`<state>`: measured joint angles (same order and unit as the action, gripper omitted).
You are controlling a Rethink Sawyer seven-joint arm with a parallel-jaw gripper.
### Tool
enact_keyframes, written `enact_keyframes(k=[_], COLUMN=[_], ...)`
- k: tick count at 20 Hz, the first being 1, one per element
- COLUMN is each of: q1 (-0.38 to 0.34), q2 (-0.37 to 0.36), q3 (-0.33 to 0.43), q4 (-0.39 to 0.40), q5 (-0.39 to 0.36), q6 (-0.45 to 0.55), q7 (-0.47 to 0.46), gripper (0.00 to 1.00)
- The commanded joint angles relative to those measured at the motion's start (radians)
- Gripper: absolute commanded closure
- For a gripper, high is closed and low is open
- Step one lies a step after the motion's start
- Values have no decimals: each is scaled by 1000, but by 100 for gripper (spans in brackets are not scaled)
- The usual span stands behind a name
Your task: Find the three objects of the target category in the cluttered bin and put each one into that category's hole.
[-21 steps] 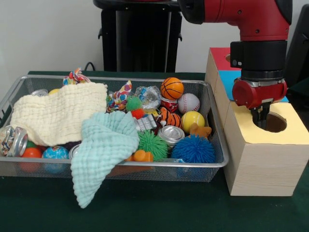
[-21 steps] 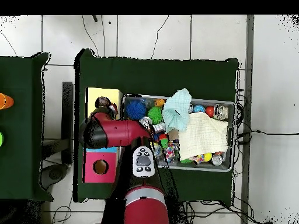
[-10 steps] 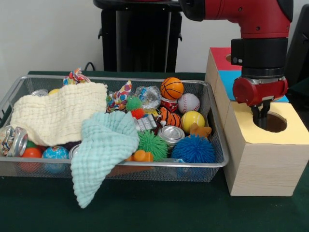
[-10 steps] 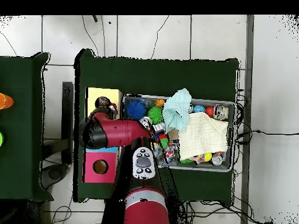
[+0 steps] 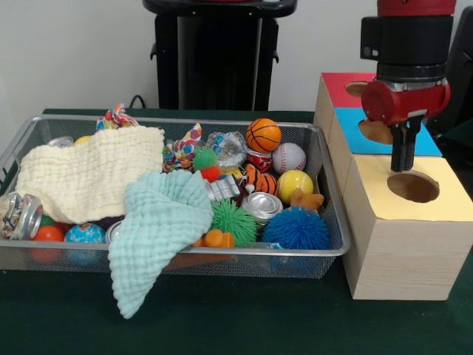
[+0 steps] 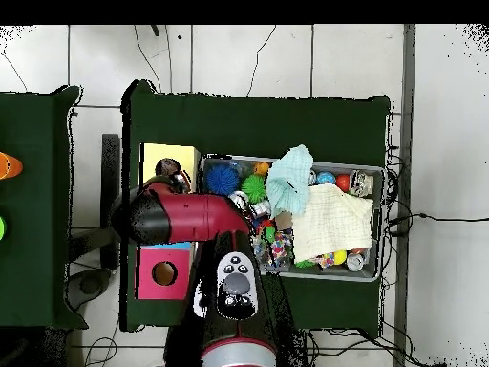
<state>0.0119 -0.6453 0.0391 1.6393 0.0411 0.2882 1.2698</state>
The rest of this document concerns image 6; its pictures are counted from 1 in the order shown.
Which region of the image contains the mint muslin cloth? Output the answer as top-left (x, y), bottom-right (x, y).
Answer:
top-left (265, 143), bottom-right (315, 218)

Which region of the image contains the wooden box with three holes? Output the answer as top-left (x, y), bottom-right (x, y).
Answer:
top-left (135, 142), bottom-right (201, 301)

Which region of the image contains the shallow clear mesh bin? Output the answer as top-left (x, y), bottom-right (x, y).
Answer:
top-left (193, 153), bottom-right (386, 283)

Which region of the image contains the green spiky ball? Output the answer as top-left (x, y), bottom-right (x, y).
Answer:
top-left (241, 173), bottom-right (267, 204)

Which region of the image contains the blue spiky ball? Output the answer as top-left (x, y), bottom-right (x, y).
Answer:
top-left (205, 163), bottom-right (241, 196)

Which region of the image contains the dark green table cloth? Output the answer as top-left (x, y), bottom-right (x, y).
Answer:
top-left (119, 78), bottom-right (392, 333)

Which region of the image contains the cream muslin cloth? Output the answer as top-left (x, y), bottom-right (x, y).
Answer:
top-left (291, 183), bottom-right (374, 264)

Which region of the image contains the dark green side table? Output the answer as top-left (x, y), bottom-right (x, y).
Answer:
top-left (0, 84), bottom-right (89, 332)

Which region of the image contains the orange cone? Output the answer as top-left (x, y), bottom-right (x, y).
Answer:
top-left (0, 151), bottom-right (24, 181)

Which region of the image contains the black power cable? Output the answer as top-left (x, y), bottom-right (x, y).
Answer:
top-left (385, 211), bottom-right (489, 236)

